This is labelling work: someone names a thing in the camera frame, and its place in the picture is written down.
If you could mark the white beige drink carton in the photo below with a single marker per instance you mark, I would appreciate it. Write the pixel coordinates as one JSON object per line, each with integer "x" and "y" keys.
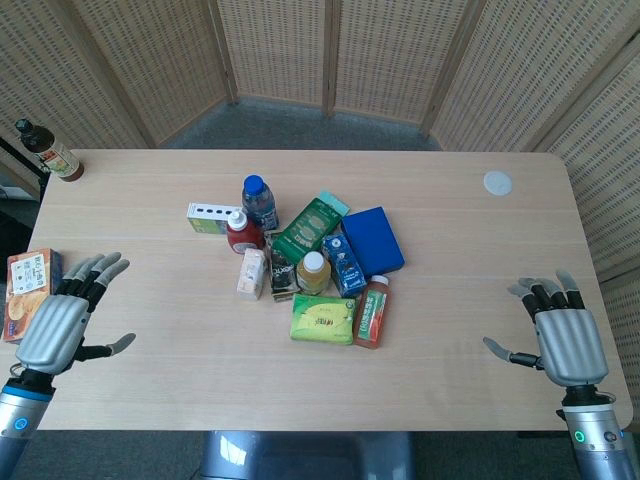
{"x": 251, "y": 275}

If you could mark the blue drink carton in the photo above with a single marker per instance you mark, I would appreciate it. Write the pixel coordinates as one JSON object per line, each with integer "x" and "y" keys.
{"x": 345, "y": 265}

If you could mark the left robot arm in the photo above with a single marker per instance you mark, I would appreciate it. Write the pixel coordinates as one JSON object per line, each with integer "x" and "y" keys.
{"x": 20, "y": 420}

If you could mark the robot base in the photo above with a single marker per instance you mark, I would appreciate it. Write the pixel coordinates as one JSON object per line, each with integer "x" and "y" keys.
{"x": 307, "y": 455}

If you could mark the white green small box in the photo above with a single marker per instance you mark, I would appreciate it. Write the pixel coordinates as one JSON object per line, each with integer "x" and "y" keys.
{"x": 210, "y": 218}

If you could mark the dark green snack bag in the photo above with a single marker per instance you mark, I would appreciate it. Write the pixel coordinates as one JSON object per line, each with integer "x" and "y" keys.
{"x": 305, "y": 227}

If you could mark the orange cracker box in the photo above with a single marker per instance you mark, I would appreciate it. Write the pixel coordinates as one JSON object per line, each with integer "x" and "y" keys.
{"x": 30, "y": 295}

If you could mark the blue rectangular box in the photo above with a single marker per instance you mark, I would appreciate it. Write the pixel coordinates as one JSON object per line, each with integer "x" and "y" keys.
{"x": 374, "y": 240}

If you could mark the black drink carton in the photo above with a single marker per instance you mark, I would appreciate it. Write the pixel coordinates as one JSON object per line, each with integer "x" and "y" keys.
{"x": 282, "y": 272}

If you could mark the wooden folding screen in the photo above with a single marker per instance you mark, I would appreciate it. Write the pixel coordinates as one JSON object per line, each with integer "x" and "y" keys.
{"x": 320, "y": 55}

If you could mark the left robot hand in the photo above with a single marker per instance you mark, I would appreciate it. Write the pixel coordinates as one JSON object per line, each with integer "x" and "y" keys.
{"x": 55, "y": 325}

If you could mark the red juice bottle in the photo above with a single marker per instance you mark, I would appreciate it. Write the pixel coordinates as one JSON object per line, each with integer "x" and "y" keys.
{"x": 372, "y": 312}

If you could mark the dark sauce bottle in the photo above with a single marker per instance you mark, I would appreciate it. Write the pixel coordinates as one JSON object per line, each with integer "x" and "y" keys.
{"x": 50, "y": 150}

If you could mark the red ketchup bottle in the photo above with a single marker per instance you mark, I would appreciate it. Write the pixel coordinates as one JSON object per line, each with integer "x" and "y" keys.
{"x": 243, "y": 235}

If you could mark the blue cap water bottle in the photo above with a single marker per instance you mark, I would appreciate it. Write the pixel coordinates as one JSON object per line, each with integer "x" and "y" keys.
{"x": 259, "y": 202}

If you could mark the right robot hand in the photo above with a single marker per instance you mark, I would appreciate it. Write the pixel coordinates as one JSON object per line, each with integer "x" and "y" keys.
{"x": 570, "y": 345}

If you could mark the yellow juice bottle white cap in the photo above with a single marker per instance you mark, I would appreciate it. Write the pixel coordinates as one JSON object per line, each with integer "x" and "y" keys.
{"x": 313, "y": 275}

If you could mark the white round lid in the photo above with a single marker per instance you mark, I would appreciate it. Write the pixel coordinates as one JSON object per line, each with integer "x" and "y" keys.
{"x": 497, "y": 182}

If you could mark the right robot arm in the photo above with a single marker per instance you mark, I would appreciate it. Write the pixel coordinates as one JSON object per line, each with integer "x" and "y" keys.
{"x": 597, "y": 432}

